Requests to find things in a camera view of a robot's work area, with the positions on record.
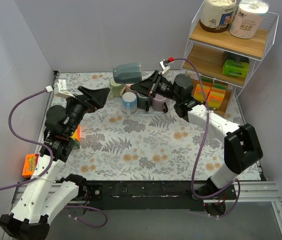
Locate dark grey mug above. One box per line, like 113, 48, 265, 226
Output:
136, 92, 152, 112

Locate lilac mug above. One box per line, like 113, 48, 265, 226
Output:
152, 94, 168, 113

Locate grey-blue mug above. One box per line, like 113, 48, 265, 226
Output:
112, 62, 142, 84

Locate white and blue mug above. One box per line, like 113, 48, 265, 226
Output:
121, 92, 138, 117

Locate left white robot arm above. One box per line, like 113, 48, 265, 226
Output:
0, 86, 110, 240

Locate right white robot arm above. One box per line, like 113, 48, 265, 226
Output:
131, 71, 264, 200

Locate green mug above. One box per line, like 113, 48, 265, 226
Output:
109, 79, 124, 99

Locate pink mug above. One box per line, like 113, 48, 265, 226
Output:
120, 84, 137, 97

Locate yellow orange sponge pack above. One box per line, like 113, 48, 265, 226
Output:
71, 125, 81, 150

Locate shelf sponge pack front left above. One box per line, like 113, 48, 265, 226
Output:
193, 82, 211, 102

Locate shelf sponge pack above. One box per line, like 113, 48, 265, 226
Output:
198, 75, 214, 88
212, 80, 228, 94
207, 91, 226, 110
193, 82, 211, 102

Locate shelf sponge pack back left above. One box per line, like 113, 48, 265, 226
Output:
198, 75, 214, 88

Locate shelf sponge pack front right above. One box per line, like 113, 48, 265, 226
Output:
207, 91, 226, 110

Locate shelf sponge pack back right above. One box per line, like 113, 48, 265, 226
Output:
212, 80, 228, 94

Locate green tissue pack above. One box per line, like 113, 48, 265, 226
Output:
222, 59, 250, 79

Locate brown toilet paper roll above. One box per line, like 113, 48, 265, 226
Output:
199, 0, 236, 33

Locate pink toilet paper roll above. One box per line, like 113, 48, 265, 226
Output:
229, 0, 269, 39

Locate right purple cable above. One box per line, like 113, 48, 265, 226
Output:
168, 57, 241, 218

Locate white wire wooden shelf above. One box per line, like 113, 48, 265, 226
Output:
181, 6, 279, 116

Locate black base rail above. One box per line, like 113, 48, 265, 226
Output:
69, 180, 237, 214

